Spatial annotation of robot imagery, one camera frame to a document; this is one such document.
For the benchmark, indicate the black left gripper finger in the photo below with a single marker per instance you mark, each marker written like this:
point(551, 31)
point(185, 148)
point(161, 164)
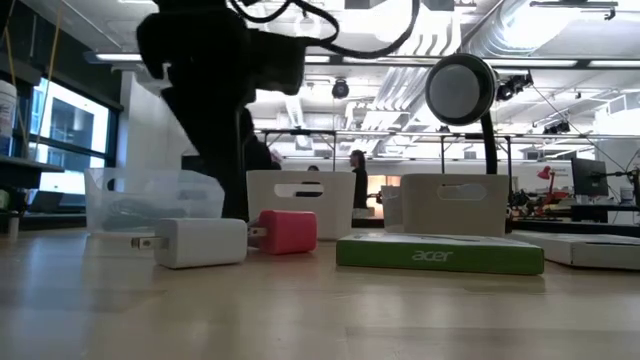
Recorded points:
point(235, 175)

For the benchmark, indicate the white USB wall charger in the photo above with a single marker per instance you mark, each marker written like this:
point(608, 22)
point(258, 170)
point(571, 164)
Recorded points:
point(200, 242)

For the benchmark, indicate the pink USB wall charger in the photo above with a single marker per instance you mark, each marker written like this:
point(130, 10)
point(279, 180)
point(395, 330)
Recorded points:
point(292, 232)

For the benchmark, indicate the white green acer box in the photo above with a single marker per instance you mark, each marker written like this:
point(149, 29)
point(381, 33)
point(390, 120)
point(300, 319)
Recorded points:
point(380, 257)

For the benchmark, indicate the white product box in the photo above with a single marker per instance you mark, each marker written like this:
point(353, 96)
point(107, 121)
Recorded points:
point(600, 252)

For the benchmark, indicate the white plastic bin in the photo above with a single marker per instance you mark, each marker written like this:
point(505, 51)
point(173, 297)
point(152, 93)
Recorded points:
point(300, 215)

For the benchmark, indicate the clear plastic bin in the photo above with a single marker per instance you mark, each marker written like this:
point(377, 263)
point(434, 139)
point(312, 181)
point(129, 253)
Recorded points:
point(150, 187)

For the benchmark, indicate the grey plastic bin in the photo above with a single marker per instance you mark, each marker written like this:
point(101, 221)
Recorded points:
point(450, 215)

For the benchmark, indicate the dark grey desk surface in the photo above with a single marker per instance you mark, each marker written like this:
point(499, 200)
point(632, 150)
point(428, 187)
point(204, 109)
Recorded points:
point(25, 172)

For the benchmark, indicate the black desk lamp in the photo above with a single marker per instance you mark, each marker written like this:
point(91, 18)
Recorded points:
point(460, 90)

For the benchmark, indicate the red desk lamp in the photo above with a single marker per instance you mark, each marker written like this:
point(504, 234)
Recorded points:
point(545, 173)

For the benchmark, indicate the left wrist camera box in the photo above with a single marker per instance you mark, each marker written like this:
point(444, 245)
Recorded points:
point(277, 62)

